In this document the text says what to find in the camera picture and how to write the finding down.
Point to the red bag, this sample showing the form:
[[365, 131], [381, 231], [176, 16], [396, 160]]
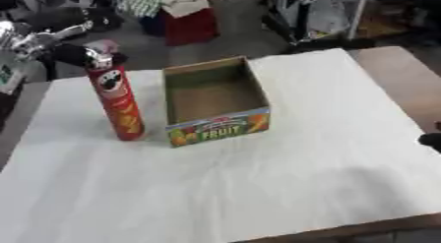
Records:
[[191, 28]]

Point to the green white checked cloth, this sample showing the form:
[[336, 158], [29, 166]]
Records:
[[142, 2]]

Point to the white pole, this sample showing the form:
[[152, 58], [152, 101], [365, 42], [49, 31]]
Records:
[[357, 15]]

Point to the cardboard box with fruit print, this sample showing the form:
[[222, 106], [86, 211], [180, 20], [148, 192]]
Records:
[[215, 99]]

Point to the black bag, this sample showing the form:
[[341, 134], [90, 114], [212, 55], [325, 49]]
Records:
[[69, 19]]

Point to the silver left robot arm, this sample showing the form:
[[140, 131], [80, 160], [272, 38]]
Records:
[[28, 42]]

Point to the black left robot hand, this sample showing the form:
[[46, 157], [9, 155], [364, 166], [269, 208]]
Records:
[[70, 55]]

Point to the red chip can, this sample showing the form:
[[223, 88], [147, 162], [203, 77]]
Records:
[[121, 106]]

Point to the black stand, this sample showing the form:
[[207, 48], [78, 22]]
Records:
[[287, 20]]

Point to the beige cloth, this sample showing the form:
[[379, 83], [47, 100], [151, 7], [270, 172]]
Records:
[[185, 2]]

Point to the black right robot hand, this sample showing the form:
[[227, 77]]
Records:
[[432, 140]]

